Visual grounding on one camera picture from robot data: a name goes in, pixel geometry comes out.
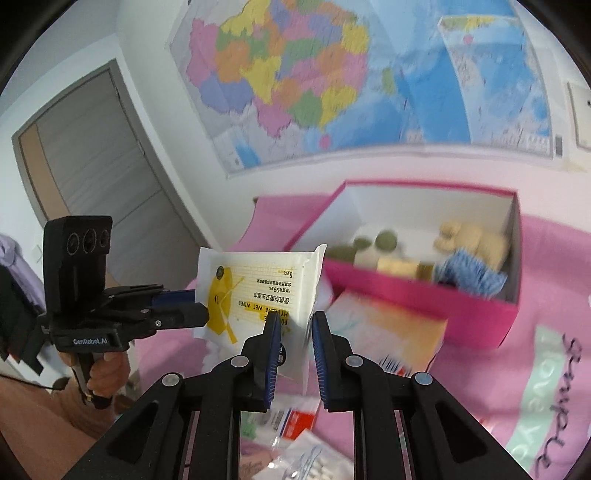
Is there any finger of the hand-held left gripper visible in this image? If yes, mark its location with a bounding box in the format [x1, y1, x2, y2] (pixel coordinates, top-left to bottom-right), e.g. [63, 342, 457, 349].
[105, 285, 198, 312]
[111, 303, 209, 334]

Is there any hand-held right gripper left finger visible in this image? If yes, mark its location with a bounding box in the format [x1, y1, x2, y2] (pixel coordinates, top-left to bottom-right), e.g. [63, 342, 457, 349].
[90, 313, 283, 480]

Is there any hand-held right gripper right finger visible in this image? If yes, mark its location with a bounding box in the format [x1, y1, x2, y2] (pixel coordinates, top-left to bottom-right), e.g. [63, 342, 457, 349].
[310, 311, 529, 480]

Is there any white packet with red label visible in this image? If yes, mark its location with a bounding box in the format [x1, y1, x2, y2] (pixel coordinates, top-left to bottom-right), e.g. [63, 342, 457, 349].
[265, 397, 322, 442]

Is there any white yellow wet wipes packet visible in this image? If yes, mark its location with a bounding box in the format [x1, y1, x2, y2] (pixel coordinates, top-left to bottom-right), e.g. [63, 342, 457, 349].
[193, 244, 328, 384]

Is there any green white packet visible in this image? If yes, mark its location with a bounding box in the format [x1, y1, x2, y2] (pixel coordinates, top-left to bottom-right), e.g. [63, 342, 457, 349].
[240, 410, 267, 442]

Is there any pink cardboard box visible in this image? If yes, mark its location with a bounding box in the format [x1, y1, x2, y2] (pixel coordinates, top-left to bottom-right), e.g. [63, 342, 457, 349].
[277, 181, 523, 352]

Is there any clear bag of white pieces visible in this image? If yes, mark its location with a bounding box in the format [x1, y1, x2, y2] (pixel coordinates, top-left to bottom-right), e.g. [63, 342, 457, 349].
[259, 431, 355, 480]

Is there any small yellow packet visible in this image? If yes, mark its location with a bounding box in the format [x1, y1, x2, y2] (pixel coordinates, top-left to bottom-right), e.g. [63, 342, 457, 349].
[376, 256, 421, 278]

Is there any green frog plush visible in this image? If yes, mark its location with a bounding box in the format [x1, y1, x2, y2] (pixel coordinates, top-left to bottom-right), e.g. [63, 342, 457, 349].
[330, 228, 400, 266]

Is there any blue gingham scrunchie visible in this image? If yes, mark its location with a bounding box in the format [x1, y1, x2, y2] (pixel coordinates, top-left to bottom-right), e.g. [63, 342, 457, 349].
[434, 249, 509, 301]

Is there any beige plush bear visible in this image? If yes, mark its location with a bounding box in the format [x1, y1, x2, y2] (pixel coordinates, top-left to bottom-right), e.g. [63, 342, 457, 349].
[434, 222, 512, 271]

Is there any person's left forearm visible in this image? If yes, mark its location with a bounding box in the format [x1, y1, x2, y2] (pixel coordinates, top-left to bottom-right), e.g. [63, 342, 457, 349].
[0, 375, 102, 441]

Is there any person's left hand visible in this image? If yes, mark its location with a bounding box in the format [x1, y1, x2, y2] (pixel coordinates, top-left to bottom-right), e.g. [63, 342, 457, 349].
[87, 357, 132, 400]

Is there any lilac cloth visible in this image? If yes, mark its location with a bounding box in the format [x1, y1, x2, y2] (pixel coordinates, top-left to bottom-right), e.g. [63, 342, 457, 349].
[0, 233, 31, 278]

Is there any dark cloth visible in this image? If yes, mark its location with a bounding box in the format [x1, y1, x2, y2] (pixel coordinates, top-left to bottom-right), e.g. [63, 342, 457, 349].
[0, 265, 45, 376]

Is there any pastel tissue pack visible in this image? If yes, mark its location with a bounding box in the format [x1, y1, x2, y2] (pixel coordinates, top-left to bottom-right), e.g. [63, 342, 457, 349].
[323, 290, 448, 384]

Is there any grey door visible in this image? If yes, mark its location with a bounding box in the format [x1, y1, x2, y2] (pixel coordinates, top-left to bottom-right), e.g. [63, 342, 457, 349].
[11, 60, 222, 254]

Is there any pink floral bedsheet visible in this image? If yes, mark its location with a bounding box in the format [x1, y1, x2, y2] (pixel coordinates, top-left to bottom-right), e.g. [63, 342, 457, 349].
[134, 194, 591, 480]

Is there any colourful wall map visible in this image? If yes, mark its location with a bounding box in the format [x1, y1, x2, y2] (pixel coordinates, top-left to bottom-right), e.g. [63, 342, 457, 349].
[168, 0, 555, 178]

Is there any white wall socket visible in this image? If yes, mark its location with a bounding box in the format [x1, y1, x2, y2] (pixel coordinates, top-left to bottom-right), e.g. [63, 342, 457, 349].
[567, 82, 591, 151]

